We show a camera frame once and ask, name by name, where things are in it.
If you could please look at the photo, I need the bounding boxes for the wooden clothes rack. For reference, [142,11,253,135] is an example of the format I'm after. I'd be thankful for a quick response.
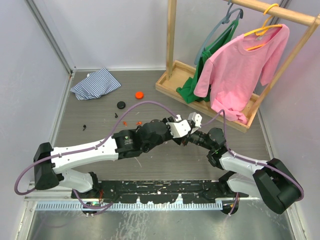
[155,0,320,133]

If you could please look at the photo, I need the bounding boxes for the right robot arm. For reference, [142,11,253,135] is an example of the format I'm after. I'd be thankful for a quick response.
[183,128,304,214]

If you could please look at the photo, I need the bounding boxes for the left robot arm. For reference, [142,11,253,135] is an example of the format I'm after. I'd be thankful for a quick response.
[33,116,186,198]

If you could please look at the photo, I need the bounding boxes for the orange earbud charging case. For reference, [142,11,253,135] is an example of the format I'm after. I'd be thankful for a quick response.
[135,91,144,100]

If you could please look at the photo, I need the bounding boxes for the green garment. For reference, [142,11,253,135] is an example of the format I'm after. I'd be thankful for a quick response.
[176,19,239,104]

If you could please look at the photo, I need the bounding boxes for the pink t-shirt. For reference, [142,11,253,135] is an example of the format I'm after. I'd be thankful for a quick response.
[193,24,290,124]

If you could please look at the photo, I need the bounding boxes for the blue striped cloth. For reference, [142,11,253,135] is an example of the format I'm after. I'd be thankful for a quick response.
[70,67,122,101]

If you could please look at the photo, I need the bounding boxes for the yellow hanger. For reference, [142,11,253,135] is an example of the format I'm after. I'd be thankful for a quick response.
[243,3,282,40]

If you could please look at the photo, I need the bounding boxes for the grey hanger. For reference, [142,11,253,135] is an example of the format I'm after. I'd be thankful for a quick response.
[194,2,244,65]

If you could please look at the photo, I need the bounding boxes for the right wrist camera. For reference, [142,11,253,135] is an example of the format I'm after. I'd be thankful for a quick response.
[187,112,202,134]

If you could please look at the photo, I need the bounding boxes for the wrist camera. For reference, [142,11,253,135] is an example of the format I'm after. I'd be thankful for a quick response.
[166,119,192,139]
[187,112,202,134]

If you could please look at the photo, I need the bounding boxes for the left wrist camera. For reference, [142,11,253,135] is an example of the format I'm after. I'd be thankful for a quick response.
[166,119,192,139]

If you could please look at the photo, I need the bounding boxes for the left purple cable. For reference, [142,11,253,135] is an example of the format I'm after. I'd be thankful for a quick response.
[13,100,182,217]

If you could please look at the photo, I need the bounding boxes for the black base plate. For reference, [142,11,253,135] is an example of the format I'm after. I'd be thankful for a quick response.
[78,180,236,204]

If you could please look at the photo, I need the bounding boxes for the white slotted cable duct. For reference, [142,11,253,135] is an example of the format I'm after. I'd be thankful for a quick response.
[35,200,223,211]

